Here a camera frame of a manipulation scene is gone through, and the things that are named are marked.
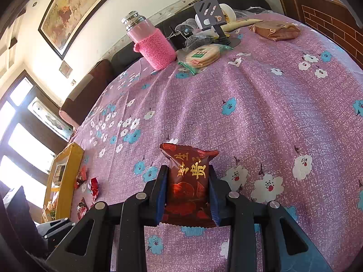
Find red black candy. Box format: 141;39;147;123
74;166;87;189
76;197;88;220

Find red candy wrapper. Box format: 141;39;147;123
88;177;99;202

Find dark red rose snack bag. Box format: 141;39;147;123
160;143;219;228

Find clear soda cracker pack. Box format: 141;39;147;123
52;163;66;186

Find yellow cardboard tray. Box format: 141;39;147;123
41;143;84;223

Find purple floral tablecloth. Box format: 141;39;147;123
73;25;362;271

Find dark red armchair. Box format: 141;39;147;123
59;59;114;129

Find round crackers clear pack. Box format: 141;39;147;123
177;44;233;75

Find pink thermos knitted sleeve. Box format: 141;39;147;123
121;10;177;71

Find brown snack bag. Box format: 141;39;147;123
249;20;300;42

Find beige horn-shaped object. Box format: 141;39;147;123
221;18;263;32

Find clear plastic bag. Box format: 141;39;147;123
172;18;218;52

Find wooden cabinet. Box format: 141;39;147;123
280;0;362;67

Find white container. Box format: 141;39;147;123
219;3;236;23

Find framed painting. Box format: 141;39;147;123
38;0;107;60

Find small wall plaque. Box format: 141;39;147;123
59;61;73;78

